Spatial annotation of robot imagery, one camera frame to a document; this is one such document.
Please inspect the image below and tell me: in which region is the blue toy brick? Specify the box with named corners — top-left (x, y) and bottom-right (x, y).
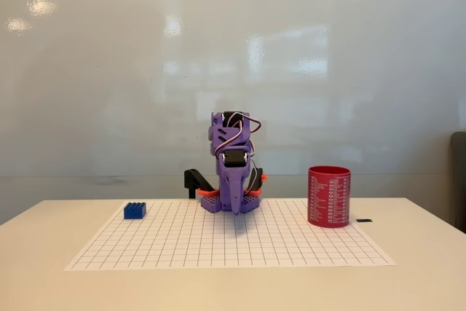
top-left (123, 202), bottom-right (147, 220)

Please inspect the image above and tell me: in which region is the white grid paper sheet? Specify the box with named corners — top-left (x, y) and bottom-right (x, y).
top-left (64, 200), bottom-right (397, 272)

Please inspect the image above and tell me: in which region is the red white servo cable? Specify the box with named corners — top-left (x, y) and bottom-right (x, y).
top-left (214, 114), bottom-right (264, 162)

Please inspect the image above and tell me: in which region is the black orange table clamp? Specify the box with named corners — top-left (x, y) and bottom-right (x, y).
top-left (244, 167), bottom-right (269, 196)
top-left (183, 168), bottom-right (220, 200)

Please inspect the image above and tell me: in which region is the red cup white print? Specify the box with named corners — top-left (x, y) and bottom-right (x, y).
top-left (307, 165), bottom-right (351, 229)

